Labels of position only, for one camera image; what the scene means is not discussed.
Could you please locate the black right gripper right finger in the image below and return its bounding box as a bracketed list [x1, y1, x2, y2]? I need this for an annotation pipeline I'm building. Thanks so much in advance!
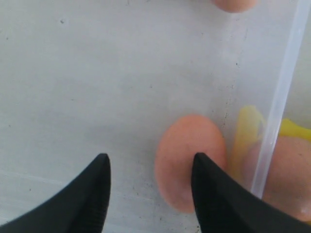
[191, 152, 311, 233]

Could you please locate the brown egg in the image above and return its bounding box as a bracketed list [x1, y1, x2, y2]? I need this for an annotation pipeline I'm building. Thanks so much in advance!
[155, 115, 227, 213]
[261, 136, 311, 222]
[212, 0, 258, 13]

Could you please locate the yellow plastic egg tray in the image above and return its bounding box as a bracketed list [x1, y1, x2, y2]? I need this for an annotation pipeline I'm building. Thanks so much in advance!
[229, 105, 311, 182]

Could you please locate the clear plastic storage box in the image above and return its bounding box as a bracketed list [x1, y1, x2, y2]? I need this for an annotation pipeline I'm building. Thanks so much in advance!
[0, 0, 310, 233]

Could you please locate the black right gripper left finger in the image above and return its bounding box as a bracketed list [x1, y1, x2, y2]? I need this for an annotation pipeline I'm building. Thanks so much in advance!
[0, 153, 111, 233]

